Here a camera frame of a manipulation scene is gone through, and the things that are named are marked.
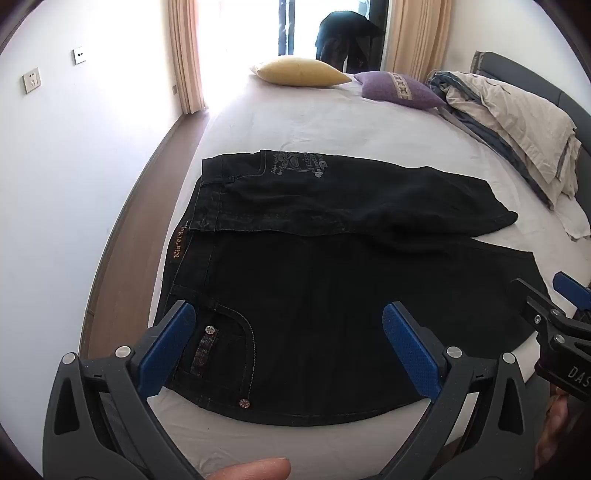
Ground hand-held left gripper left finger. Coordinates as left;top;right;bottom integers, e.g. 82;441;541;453
42;300;204;480

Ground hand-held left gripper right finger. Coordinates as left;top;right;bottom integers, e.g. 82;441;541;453
379;301;552;480

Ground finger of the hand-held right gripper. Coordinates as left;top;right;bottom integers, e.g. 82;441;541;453
553;271;591;324
515;278;566;333

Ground black denim pants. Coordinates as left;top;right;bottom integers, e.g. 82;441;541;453
152;149;550;428

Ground person's right hand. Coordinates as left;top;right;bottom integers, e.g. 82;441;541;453
540;388;578;467

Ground beige and grey duvet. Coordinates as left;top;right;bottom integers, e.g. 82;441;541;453
427;70;585;241

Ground grey padded headboard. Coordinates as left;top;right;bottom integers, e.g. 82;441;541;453
471;51;591;153

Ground bed with white sheet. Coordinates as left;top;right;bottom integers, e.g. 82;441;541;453
78;69;591;480

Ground purple patterned pillow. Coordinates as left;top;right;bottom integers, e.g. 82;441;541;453
353;70;446;110

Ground beige curtain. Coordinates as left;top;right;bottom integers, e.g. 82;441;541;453
166;0;206;116
388;0;452;83

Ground yellow pillow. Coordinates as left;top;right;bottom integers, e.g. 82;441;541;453
250;56;352;88

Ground person in black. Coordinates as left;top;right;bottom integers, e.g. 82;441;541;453
315;11;385;73

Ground dark balcony door frame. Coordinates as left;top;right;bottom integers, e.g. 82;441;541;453
277;0;391;70

